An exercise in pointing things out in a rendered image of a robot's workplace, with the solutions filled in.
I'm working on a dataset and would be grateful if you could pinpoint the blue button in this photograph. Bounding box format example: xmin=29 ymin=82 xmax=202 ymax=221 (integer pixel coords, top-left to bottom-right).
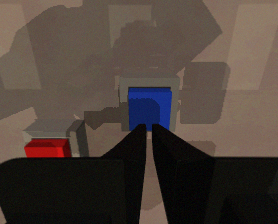
xmin=119 ymin=72 xmax=180 ymax=132

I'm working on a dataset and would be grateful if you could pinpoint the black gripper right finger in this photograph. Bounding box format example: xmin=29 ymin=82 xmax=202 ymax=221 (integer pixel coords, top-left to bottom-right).
xmin=152 ymin=124 xmax=278 ymax=224

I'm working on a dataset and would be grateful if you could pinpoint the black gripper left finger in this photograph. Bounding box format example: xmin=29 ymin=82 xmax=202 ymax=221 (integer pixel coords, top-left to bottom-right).
xmin=0 ymin=124 xmax=147 ymax=224

